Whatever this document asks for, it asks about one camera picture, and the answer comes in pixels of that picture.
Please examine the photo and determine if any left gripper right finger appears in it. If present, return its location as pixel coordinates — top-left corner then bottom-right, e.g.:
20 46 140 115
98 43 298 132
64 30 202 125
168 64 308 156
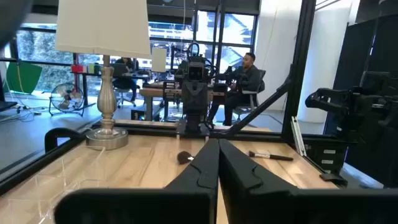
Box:
218 138 398 224

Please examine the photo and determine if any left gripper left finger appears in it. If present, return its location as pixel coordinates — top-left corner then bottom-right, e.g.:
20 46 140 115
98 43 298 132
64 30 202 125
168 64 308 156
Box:
54 138 220 224

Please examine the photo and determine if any fluffy powder makeup brush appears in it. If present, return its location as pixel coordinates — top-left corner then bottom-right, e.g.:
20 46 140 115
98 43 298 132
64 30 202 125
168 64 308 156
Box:
177 151 195 166

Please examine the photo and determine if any black-handled makeup brush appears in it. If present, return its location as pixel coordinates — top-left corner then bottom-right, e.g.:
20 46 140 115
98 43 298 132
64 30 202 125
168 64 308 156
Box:
248 150 294 162

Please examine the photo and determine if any wooden desk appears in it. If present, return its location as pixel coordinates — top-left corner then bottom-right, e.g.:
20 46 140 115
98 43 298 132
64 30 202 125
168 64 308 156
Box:
139 81 224 122

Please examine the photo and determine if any small white lampshade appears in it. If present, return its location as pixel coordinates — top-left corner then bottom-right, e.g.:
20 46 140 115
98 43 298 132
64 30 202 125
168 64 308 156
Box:
151 47 168 73

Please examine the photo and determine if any person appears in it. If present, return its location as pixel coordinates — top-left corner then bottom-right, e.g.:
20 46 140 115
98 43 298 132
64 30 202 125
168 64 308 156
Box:
111 57 141 103
207 52 266 127

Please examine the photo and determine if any grey office chair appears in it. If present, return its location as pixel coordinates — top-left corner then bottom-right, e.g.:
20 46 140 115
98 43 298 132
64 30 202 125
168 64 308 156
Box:
231 69 267 121

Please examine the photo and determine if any black box with white labels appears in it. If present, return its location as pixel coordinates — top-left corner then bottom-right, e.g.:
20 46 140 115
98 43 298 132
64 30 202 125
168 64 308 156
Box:
304 141 349 175

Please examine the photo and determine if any silver metal bar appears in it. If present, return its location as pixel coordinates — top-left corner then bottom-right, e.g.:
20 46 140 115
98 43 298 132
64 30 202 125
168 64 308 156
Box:
290 116 307 157

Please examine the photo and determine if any silver lamp with white shade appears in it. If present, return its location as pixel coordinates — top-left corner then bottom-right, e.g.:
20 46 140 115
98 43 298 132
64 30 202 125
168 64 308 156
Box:
54 0 152 151

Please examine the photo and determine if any floor fan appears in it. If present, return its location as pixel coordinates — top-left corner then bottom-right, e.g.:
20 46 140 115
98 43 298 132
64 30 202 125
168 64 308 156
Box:
49 82 86 118

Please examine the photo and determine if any clear acrylic organizer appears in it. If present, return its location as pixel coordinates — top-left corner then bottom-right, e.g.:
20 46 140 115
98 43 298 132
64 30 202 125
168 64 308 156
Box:
0 145 108 224

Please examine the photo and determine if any black room divider panel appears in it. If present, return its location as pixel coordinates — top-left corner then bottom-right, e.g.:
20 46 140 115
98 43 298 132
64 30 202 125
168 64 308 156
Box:
323 14 398 187

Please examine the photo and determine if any green panel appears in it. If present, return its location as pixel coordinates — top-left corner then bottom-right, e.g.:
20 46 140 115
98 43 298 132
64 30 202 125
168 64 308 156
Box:
5 61 43 95

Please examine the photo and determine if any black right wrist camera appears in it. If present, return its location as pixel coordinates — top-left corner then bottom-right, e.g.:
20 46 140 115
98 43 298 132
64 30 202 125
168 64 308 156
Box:
187 61 205 82

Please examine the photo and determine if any black aluminium extrusion frame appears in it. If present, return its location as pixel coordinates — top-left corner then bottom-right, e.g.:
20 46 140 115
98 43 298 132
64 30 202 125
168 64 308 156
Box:
0 0 349 197

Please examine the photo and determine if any black clamp mount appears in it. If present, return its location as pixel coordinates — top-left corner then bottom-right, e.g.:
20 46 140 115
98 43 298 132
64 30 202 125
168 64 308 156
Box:
44 127 82 154

